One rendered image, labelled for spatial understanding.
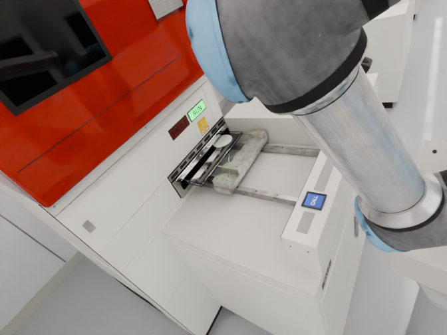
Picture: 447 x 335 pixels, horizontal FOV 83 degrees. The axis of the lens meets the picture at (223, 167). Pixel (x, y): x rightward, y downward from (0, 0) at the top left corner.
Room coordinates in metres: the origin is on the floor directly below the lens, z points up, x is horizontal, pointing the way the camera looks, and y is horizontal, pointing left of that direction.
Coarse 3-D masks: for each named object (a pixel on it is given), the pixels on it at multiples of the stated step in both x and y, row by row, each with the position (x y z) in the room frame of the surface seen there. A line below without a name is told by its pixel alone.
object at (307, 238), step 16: (320, 160) 0.60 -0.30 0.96; (320, 176) 0.54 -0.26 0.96; (336, 176) 0.51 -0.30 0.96; (304, 192) 0.50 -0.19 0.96; (320, 192) 0.48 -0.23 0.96; (336, 192) 0.45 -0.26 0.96; (304, 208) 0.45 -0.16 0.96; (336, 208) 0.44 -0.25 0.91; (288, 224) 0.42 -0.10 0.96; (304, 224) 0.40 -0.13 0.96; (320, 224) 0.38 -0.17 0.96; (336, 224) 0.43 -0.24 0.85; (288, 240) 0.38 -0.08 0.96; (304, 240) 0.36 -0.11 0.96; (320, 240) 0.35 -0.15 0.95; (288, 256) 0.39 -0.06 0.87; (304, 256) 0.35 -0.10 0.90; (320, 256) 0.33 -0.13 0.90; (320, 272) 0.33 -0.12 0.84
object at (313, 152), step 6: (240, 144) 1.05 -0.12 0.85; (264, 150) 0.94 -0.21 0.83; (270, 150) 0.92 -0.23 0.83; (276, 150) 0.90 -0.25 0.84; (282, 150) 0.88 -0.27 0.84; (288, 150) 0.85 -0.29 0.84; (294, 150) 0.83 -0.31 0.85; (300, 150) 0.82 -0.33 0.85; (306, 150) 0.80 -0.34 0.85; (312, 150) 0.78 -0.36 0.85; (318, 150) 0.77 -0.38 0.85; (312, 156) 0.78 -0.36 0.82
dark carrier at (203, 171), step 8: (232, 136) 1.06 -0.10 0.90; (208, 152) 1.02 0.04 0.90; (216, 152) 0.99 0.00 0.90; (224, 152) 0.96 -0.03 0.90; (200, 160) 0.99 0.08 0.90; (208, 160) 0.96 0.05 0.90; (216, 160) 0.93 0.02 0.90; (192, 168) 0.95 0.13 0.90; (200, 168) 0.93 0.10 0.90; (208, 168) 0.90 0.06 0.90; (192, 176) 0.90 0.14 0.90; (200, 176) 0.87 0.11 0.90
